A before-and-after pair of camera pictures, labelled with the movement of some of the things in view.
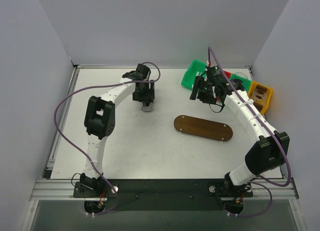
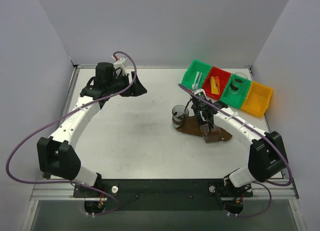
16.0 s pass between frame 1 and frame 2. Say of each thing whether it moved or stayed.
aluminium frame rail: stayed
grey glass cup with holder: moved
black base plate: stayed
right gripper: moved
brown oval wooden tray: stayed
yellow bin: stayed
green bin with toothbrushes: stayed
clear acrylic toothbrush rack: moved
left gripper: moved
